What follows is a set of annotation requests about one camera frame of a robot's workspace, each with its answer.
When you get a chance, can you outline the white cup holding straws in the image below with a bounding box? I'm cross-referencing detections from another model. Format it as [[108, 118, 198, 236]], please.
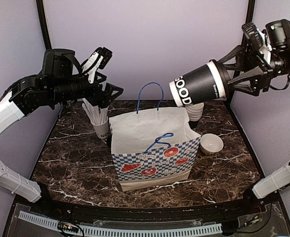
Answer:
[[92, 119, 111, 139]]

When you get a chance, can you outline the black cup lid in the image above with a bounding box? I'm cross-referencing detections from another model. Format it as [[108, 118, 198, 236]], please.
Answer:
[[210, 59, 231, 83]]

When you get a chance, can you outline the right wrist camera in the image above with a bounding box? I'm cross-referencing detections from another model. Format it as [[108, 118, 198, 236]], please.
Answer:
[[242, 22, 272, 64]]

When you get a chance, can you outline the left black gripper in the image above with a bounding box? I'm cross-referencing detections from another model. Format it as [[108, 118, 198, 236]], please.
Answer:
[[49, 68, 123, 108]]

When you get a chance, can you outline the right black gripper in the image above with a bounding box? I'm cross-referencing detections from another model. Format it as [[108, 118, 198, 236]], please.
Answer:
[[216, 43, 290, 95]]

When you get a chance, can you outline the black paper coffee cup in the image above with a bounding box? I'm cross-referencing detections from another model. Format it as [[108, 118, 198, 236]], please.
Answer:
[[169, 61, 229, 107]]

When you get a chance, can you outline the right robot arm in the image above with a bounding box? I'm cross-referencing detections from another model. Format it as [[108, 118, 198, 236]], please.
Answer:
[[220, 19, 290, 214]]

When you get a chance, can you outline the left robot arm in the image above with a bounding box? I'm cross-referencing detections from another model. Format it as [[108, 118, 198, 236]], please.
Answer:
[[0, 47, 123, 215]]

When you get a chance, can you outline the stack of paper cups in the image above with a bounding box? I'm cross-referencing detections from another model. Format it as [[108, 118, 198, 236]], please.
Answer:
[[186, 103, 204, 129]]

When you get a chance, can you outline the right black frame post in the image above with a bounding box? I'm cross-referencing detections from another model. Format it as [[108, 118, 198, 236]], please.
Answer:
[[226, 0, 255, 107]]

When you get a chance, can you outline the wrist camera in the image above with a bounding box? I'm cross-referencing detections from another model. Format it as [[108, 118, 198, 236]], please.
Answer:
[[82, 46, 113, 83], [242, 22, 272, 64]]

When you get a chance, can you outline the wrapped white straws bundle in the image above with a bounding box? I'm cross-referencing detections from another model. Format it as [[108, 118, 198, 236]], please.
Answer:
[[82, 98, 108, 125]]

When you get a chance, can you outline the white cable duct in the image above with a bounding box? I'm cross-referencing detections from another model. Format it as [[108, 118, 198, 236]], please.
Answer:
[[18, 211, 223, 237]]

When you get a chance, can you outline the blue checkered paper bag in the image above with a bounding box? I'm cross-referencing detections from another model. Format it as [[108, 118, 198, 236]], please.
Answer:
[[109, 105, 201, 192]]

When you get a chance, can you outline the white ceramic bowl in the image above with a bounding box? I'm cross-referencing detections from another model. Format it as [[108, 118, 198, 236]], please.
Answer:
[[200, 133, 224, 156]]

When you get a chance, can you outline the left black frame post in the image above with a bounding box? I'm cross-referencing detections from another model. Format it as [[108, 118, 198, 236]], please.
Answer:
[[36, 0, 52, 49]]

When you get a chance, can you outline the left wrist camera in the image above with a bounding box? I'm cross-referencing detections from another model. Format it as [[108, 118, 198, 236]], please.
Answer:
[[82, 46, 113, 83]]

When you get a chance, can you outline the black frame post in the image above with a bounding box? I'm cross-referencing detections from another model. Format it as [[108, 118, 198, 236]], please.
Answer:
[[36, 0, 52, 49], [226, 0, 255, 107]]

